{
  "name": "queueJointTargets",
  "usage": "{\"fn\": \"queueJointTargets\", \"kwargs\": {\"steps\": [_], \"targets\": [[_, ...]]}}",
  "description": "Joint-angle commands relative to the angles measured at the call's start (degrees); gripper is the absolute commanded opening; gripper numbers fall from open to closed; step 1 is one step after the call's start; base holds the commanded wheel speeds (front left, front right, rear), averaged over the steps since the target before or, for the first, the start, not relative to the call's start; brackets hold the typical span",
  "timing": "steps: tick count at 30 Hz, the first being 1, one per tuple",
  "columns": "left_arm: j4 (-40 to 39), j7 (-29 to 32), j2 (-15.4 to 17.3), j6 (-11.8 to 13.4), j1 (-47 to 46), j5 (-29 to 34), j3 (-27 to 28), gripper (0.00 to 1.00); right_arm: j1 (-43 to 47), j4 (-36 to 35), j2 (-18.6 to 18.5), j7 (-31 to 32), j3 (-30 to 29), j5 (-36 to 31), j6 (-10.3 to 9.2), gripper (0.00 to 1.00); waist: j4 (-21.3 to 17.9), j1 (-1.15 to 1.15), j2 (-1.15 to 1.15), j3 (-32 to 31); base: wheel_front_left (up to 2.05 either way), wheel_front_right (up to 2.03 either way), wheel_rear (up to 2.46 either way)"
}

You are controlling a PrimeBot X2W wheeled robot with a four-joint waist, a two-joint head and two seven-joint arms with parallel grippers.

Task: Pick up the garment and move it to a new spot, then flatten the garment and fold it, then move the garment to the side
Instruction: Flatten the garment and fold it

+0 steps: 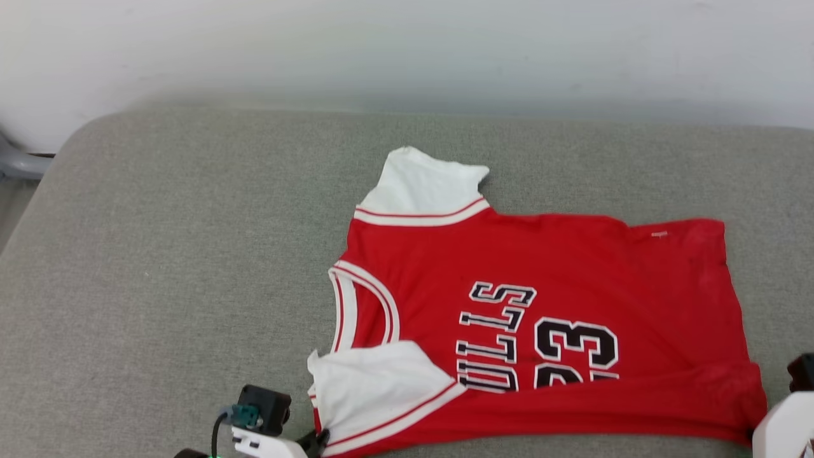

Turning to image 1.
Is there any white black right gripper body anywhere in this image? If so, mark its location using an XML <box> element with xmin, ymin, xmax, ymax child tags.
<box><xmin>752</xmin><ymin>391</ymin><xmax>814</xmax><ymax>458</ymax></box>

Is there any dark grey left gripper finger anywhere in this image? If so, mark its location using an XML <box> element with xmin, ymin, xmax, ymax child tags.
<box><xmin>298</xmin><ymin>429</ymin><xmax>331</xmax><ymax>458</ymax></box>

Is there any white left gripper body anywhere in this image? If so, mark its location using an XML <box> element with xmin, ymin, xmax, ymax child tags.
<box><xmin>231</xmin><ymin>427</ymin><xmax>307</xmax><ymax>458</ymax></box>

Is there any red and white Bulls jersey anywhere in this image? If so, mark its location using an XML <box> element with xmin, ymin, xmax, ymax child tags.
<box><xmin>307</xmin><ymin>146</ymin><xmax>768</xmax><ymax>458</ymax></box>

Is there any grey fabric sofa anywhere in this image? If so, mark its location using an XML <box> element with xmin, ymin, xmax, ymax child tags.
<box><xmin>0</xmin><ymin>108</ymin><xmax>814</xmax><ymax>458</ymax></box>

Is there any black camera cable teal plug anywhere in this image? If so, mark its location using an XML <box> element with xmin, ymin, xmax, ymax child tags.
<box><xmin>209</xmin><ymin>405</ymin><xmax>263</xmax><ymax>458</ymax></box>

